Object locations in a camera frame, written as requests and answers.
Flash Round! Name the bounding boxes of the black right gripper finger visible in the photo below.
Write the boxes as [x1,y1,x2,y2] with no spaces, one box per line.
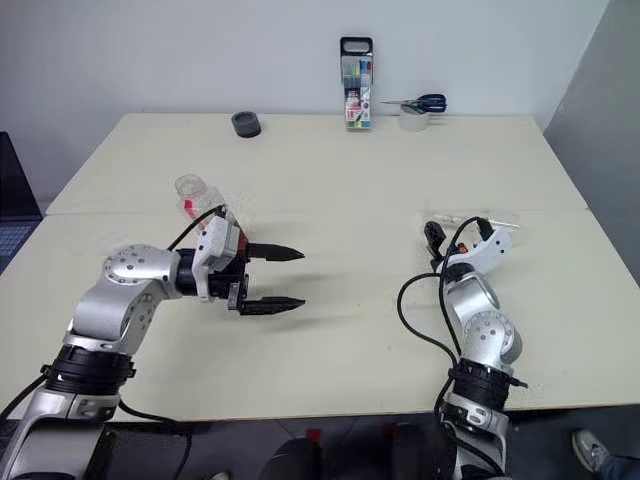
[423,219,447,249]

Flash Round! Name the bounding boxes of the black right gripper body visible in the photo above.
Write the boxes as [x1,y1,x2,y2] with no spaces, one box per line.
[427,238,467,272]

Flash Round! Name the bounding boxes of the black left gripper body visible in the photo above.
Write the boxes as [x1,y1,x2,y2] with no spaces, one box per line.
[207,244,251,314]

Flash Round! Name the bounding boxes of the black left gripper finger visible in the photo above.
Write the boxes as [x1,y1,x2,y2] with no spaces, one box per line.
[238,296,308,317]
[245,242,307,264]

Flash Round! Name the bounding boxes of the clear bottle with red contents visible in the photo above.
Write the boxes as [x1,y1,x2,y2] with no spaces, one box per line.
[173,172,249,254]

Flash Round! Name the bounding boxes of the clear tape roll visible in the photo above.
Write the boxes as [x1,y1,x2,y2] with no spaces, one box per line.
[397,102,431,134]

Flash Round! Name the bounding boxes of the marker pen pack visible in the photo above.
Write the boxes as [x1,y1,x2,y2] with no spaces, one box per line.
[339,35,375,133]

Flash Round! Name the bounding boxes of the dark laptop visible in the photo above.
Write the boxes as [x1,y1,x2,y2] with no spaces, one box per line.
[0,130,44,275]

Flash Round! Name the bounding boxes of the grey sneaker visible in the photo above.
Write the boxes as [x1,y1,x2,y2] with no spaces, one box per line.
[571,428,612,472]

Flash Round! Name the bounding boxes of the blue jeans leg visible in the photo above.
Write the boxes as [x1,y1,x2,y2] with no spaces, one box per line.
[598,451,640,480]

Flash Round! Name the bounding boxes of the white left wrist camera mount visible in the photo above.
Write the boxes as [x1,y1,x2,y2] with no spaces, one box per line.
[191,214,243,305]

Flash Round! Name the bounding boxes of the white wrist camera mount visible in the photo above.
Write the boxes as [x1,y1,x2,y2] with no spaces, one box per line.
[191,214,243,305]
[438,224,514,277]

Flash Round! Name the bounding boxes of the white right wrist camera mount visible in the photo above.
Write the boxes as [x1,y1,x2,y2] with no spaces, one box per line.
[438,224,514,277]

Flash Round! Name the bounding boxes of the blue handled scissors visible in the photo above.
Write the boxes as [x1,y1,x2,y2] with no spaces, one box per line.
[379,92,448,114]

